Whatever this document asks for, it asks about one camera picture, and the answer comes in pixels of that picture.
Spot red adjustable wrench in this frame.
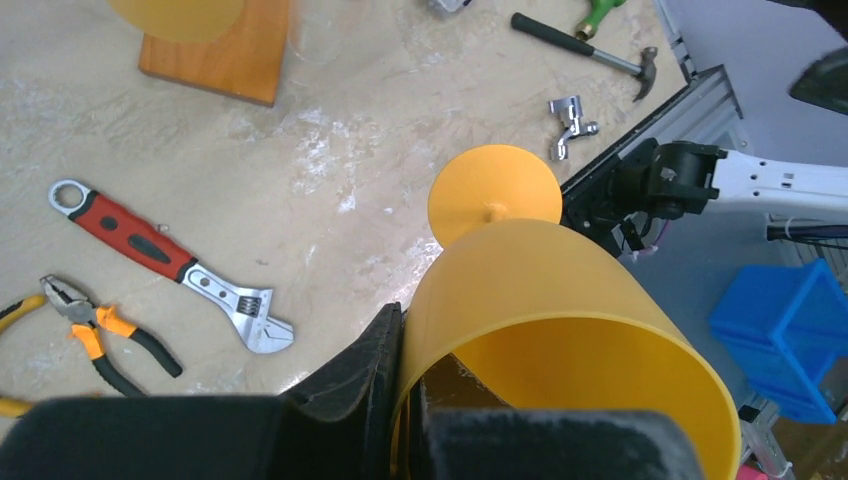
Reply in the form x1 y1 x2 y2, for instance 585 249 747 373
48 179 295 354

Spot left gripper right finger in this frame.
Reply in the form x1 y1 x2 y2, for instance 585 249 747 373
409 355 705 479

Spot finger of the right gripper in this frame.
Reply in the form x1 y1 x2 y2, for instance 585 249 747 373
789 47 847 115

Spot yellow wine glass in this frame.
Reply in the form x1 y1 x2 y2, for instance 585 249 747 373
107 0 245 43
393 144 741 479

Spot orange black pliers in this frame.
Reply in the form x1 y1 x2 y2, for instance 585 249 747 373
40 274 184 398

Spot chrome faucet tap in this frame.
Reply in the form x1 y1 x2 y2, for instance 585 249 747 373
548 95 600 161

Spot yellow long nose pliers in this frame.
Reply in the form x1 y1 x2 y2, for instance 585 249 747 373
1 294 47 418

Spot wooden rack base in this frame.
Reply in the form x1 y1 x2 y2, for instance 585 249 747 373
138 0 290 107

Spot blue plastic bin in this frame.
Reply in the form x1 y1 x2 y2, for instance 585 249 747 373
708 259 847 424

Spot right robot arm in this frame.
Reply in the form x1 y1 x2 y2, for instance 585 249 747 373
607 139 847 242

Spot clear plastic screw box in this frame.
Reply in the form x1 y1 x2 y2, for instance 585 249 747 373
428 0 472 14

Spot black handled hammer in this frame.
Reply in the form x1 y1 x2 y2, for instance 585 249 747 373
510 12 658 102

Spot green faucet valve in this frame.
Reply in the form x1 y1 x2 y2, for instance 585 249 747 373
575 0 626 42

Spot black table front rail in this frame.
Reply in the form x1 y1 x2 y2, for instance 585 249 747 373
560 138 658 258

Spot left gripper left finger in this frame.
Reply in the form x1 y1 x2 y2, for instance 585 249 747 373
1 303 403 479

